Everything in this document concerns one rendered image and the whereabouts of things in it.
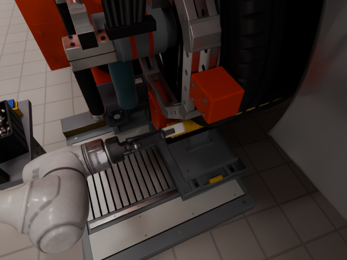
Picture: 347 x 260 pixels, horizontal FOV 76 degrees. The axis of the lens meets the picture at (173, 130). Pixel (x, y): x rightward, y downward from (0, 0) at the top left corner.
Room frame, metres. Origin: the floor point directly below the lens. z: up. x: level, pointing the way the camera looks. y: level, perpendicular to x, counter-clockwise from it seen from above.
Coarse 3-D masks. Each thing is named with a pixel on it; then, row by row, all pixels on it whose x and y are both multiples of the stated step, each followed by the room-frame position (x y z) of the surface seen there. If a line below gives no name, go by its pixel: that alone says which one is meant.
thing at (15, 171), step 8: (24, 104) 0.72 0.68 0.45; (24, 112) 0.67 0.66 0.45; (24, 120) 0.62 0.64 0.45; (32, 120) 0.65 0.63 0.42; (24, 128) 0.58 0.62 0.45; (32, 128) 0.60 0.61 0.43; (32, 136) 0.55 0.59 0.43; (32, 144) 0.51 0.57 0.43; (32, 152) 0.47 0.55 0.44; (8, 160) 0.42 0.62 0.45; (16, 160) 0.42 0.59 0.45; (24, 160) 0.42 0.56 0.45; (8, 168) 0.39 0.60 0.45; (16, 168) 0.39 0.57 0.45; (16, 176) 0.36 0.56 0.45; (8, 184) 0.33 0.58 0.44; (16, 184) 0.34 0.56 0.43
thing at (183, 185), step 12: (156, 144) 0.73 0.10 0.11; (168, 156) 0.63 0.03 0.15; (168, 168) 0.57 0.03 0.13; (228, 168) 0.54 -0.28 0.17; (240, 168) 0.56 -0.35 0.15; (180, 180) 0.49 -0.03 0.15; (192, 180) 0.48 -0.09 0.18; (204, 180) 0.49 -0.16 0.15; (216, 180) 0.48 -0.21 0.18; (228, 180) 0.51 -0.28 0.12; (180, 192) 0.43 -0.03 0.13; (192, 192) 0.42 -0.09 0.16
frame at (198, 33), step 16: (176, 0) 0.45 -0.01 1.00; (192, 0) 0.42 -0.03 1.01; (208, 0) 0.43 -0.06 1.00; (192, 16) 0.40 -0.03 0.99; (208, 16) 0.42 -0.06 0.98; (192, 32) 0.38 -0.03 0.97; (208, 32) 0.39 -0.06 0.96; (192, 48) 0.38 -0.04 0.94; (208, 48) 0.39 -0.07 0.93; (144, 64) 0.74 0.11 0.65; (192, 64) 0.38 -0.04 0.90; (208, 64) 0.40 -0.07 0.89; (160, 80) 0.68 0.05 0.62; (160, 96) 0.59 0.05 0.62; (176, 112) 0.44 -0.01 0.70; (192, 112) 0.38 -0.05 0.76
